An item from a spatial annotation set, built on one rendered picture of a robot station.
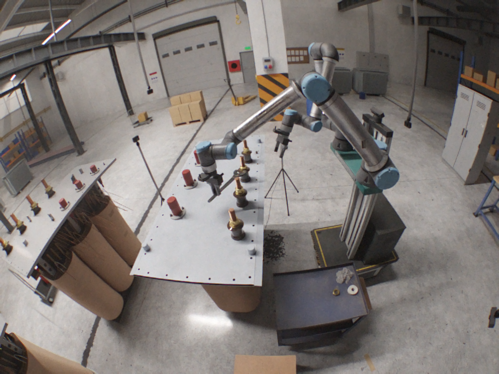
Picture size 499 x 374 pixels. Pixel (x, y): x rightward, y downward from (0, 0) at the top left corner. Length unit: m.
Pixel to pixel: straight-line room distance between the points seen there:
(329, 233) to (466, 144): 3.85
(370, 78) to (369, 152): 9.40
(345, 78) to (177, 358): 10.11
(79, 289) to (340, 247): 2.80
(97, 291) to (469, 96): 6.68
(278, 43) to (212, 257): 5.70
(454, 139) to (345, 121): 4.68
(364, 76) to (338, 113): 9.34
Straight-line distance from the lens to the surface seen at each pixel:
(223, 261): 1.13
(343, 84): 9.83
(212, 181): 1.24
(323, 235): 2.53
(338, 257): 2.39
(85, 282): 2.37
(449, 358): 2.99
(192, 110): 7.65
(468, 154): 5.23
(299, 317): 1.47
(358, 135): 1.02
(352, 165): 1.58
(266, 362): 1.38
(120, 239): 2.74
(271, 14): 6.23
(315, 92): 0.90
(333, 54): 1.52
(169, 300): 2.77
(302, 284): 1.56
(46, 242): 1.93
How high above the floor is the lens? 2.29
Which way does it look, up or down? 38 degrees down
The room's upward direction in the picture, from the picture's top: 10 degrees counter-clockwise
